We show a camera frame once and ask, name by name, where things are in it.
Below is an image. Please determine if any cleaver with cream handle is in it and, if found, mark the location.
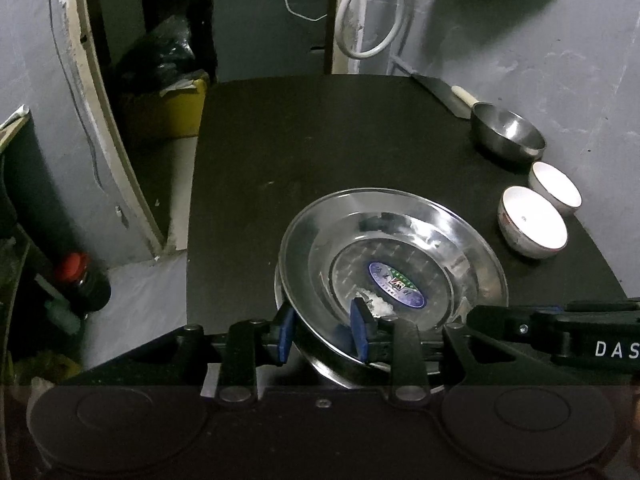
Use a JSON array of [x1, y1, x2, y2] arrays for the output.
[[390, 55, 471, 120]]

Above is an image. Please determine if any black plastic bag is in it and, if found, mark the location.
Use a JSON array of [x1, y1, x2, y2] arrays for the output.
[[119, 14, 202, 99]]

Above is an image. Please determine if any deep steel bowl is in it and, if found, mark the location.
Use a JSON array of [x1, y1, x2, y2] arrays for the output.
[[471, 102, 547, 162]]

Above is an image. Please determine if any white hose loop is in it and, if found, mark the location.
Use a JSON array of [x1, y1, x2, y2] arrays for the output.
[[333, 0, 407, 60]]

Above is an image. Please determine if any white ceramic bowl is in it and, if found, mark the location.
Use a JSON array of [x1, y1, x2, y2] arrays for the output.
[[497, 185, 568, 259], [528, 160, 582, 217]]

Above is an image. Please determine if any red capped bottle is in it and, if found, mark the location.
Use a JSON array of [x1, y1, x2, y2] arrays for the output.
[[56, 252, 112, 318]]

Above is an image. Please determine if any dark cabinet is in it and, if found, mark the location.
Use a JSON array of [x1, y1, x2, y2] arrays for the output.
[[212, 0, 328, 82]]

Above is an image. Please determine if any thin white cable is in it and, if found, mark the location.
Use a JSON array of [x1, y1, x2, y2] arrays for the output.
[[280, 0, 329, 23]]

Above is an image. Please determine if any yellow container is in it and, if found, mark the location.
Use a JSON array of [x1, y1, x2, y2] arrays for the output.
[[160, 72, 208, 139]]

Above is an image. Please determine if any steel plate with sticker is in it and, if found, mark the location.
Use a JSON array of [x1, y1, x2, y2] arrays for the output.
[[276, 188, 509, 375]]

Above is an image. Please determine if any wooden side shelf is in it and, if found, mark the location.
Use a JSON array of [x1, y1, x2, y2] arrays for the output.
[[0, 104, 30, 153]]

